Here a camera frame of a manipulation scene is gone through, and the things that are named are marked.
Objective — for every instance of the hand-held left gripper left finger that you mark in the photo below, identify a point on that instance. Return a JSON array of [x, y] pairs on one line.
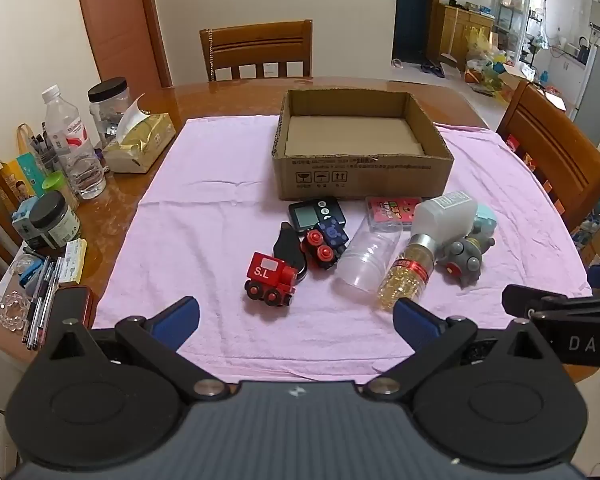
[[176, 317]]

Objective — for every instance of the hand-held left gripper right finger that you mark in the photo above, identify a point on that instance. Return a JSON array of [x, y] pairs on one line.
[[414, 321]]

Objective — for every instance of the clear pill bottle silver cap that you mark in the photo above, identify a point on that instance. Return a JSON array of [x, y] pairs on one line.
[[407, 275]]

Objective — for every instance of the grey toy figure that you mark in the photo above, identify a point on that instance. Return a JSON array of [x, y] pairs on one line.
[[462, 257]]

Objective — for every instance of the red toy train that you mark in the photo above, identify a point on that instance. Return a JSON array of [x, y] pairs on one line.
[[270, 279]]

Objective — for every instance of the blue black toy train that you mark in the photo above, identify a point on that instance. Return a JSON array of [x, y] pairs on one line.
[[327, 242]]

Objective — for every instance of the cardboard box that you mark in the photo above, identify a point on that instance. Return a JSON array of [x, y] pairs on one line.
[[360, 175]]

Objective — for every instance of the clear plastic cup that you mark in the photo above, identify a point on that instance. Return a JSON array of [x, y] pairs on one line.
[[365, 260]]

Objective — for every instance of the dark red case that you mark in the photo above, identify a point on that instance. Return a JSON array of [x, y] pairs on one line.
[[82, 305]]

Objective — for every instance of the teal round toy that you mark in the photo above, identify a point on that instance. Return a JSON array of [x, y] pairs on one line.
[[487, 217]]

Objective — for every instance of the pink towel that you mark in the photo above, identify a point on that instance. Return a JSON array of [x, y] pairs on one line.
[[205, 220]]

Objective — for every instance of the white plastic bottle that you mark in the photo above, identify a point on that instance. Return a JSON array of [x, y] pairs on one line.
[[445, 217]]

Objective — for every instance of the pink card box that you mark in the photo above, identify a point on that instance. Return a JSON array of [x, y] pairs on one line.
[[392, 212]]

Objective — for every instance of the small white box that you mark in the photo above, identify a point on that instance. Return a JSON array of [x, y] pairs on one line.
[[74, 260]]

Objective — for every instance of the black pen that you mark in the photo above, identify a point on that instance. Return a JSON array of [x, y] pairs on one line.
[[36, 305], [50, 300]]

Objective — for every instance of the black computer mouse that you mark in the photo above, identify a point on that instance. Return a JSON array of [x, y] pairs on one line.
[[287, 250]]

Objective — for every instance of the black digital timer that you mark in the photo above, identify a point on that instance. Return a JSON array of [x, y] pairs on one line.
[[310, 212]]

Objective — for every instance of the labelled jar black lid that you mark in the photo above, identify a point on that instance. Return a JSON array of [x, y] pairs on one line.
[[55, 220]]

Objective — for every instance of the small glass dish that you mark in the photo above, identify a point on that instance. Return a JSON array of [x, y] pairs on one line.
[[12, 310]]

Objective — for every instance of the green lid jar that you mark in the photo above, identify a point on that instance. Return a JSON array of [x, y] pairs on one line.
[[57, 185]]

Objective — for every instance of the gold tissue box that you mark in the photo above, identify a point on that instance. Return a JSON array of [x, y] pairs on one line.
[[140, 142]]

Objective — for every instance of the blue packet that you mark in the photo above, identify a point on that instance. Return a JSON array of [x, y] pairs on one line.
[[25, 217]]

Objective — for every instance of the clear water bottle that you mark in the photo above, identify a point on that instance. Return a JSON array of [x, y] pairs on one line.
[[75, 145]]

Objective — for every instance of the yellow paper bag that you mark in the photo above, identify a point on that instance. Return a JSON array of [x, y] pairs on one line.
[[20, 170]]

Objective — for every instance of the clear jar black lid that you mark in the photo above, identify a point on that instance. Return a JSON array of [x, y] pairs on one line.
[[107, 110]]

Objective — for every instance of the yellow plastic bag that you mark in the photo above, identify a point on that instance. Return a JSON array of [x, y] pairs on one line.
[[480, 42]]

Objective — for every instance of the wooden cabinet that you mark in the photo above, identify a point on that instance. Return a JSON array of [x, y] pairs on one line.
[[460, 30]]

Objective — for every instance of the brown wooden door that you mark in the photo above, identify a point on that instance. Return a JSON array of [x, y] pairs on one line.
[[125, 25]]

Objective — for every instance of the dark blue door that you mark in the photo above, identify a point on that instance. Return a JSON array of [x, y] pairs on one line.
[[412, 10]]

